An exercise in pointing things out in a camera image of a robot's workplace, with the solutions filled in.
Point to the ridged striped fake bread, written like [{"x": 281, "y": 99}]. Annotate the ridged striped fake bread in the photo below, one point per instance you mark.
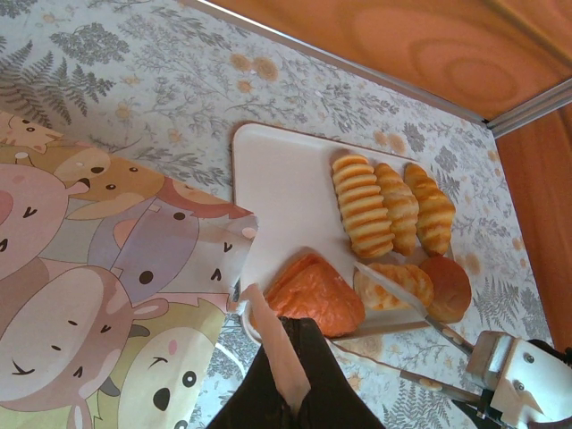
[{"x": 362, "y": 210}]

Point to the round brown fake bun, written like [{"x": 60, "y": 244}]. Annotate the round brown fake bun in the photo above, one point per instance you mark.
[{"x": 449, "y": 290}]

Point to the orange triangular fake bread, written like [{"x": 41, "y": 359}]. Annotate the orange triangular fake bread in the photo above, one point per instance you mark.
[{"x": 317, "y": 299}]

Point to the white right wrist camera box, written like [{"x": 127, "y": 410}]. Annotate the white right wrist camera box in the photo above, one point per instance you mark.
[{"x": 514, "y": 371}]

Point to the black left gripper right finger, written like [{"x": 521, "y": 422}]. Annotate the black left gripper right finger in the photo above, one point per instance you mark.
[{"x": 330, "y": 402}]

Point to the pale cheese fake bread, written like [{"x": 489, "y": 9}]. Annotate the pale cheese fake bread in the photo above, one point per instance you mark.
[{"x": 411, "y": 279}]

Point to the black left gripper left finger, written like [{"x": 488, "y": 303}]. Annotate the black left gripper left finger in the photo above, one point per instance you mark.
[{"x": 259, "y": 406}]

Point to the aluminium right frame post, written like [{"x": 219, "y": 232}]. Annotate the aluminium right frame post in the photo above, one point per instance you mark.
[{"x": 532, "y": 109}]

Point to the cartoon animal paper bag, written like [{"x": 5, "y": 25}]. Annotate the cartoon animal paper bag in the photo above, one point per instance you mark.
[{"x": 89, "y": 268}]

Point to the finger of the thin right gripper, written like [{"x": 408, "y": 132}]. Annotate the finger of the thin right gripper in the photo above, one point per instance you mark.
[
  {"x": 440, "y": 386},
  {"x": 447, "y": 334}
]

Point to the aluminium back frame rail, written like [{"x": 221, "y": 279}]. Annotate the aluminium back frame rail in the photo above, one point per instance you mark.
[{"x": 357, "y": 70}]

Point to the golden fake croissant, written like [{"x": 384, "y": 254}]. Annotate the golden fake croissant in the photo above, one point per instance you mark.
[
  {"x": 400, "y": 210},
  {"x": 431, "y": 214}
]

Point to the pale pink plastic tray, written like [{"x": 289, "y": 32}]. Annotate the pale pink plastic tray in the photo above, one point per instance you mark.
[{"x": 286, "y": 187}]

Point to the floral patterned tablecloth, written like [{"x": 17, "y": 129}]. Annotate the floral patterned tablecloth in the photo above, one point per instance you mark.
[{"x": 156, "y": 67}]

